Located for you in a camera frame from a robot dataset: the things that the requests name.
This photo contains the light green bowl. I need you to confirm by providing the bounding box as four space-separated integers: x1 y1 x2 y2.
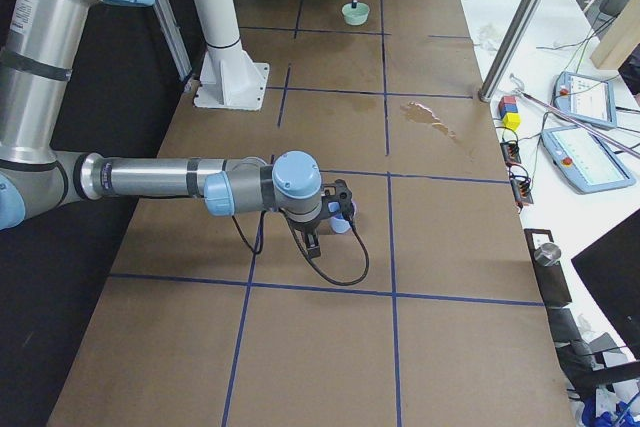
341 2 370 26

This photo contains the blue plastic cup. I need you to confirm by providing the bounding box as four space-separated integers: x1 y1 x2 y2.
328 202 351 234

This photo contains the crumpled white tissue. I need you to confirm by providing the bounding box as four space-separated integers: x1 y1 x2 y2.
473 23 505 54

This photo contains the coloured cube block stack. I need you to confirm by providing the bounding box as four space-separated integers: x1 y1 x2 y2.
498 95 521 131

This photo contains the black electronics board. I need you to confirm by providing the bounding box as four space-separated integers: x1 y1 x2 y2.
500 140 521 166
509 174 534 209

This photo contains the small metal cylinder weight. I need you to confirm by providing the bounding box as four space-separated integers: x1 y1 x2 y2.
533 242 562 267

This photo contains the long reacher grabber tool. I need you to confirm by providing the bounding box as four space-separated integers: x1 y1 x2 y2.
509 73 639 158

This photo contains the far teach pendant tablet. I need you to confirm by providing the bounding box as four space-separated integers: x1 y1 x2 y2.
552 71 617 129

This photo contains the teach pendant tablet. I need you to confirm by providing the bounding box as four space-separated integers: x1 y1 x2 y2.
541 127 636 194
552 71 617 129

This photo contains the near teach pendant tablet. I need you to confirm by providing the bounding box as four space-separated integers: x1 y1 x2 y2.
541 127 636 194

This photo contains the black monitor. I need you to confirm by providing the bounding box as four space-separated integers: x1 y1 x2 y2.
572 211 639 358

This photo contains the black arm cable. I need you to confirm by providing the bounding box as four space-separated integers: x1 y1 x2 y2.
231 206 371 285

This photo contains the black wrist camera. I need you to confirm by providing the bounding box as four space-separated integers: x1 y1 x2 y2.
319 179 355 223

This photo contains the white mounting post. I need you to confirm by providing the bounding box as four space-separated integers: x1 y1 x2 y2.
194 0 270 111

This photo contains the aluminium frame post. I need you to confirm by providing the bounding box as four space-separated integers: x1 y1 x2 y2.
478 0 542 103

